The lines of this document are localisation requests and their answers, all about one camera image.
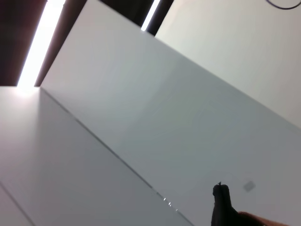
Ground dark hanging cable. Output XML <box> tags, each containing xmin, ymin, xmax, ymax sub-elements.
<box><xmin>265</xmin><ymin>0</ymin><xmax>301</xmax><ymax>10</ymax></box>

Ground small grey wall sticker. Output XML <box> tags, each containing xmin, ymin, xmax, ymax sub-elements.
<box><xmin>243</xmin><ymin>180</ymin><xmax>256</xmax><ymax>193</ymax></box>

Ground short ceiling light strip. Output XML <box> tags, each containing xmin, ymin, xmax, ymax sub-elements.
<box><xmin>141</xmin><ymin>0</ymin><xmax>162</xmax><ymax>31</ymax></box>

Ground long ceiling light strip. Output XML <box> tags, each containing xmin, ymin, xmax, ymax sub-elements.
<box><xmin>17</xmin><ymin>0</ymin><xmax>65</xmax><ymax>91</ymax></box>

